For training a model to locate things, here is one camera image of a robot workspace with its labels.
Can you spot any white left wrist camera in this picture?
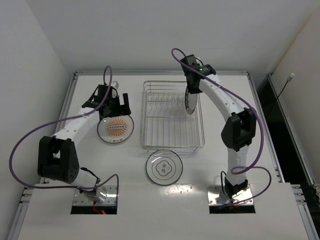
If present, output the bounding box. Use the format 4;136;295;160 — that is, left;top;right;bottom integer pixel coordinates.
111;81;119;90

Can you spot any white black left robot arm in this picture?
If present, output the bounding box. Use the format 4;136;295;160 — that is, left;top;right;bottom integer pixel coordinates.
37;84;134;191

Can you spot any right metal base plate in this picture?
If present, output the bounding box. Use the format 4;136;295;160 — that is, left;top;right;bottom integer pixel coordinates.
206;184;256;206

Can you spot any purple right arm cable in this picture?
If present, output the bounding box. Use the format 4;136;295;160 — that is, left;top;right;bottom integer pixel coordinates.
171;48;272;210

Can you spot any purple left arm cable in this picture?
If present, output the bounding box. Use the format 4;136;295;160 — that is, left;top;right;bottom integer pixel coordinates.
9;65;119;193

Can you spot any metal base plate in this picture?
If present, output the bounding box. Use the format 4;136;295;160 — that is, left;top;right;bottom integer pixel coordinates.
206;184;256;206
72;185;118;207

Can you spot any black wall cable with plug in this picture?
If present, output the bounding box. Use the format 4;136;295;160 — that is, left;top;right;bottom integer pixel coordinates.
275;72;295;101

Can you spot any aluminium table frame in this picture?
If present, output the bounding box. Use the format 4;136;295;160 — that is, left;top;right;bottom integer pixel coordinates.
18;71;318;240

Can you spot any white plate with centre emblem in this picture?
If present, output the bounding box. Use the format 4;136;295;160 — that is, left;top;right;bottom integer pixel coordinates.
145;150;184;186

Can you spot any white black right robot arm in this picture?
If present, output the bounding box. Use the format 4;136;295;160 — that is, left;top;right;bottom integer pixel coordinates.
180;54;257;199

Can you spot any metal wire dish rack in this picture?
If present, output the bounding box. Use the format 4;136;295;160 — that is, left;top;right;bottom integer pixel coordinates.
139;80;205;153

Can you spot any orange sunburst plate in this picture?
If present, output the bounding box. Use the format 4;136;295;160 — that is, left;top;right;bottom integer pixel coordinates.
97;115;134;144

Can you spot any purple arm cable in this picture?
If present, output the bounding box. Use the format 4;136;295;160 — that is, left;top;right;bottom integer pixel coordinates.
171;48;272;210
9;65;119;193

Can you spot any green rim lettered plate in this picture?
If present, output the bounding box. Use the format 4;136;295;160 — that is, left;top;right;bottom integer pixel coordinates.
184;87;198;115

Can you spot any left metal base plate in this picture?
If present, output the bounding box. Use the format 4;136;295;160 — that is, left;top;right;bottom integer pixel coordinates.
72;185;118;207

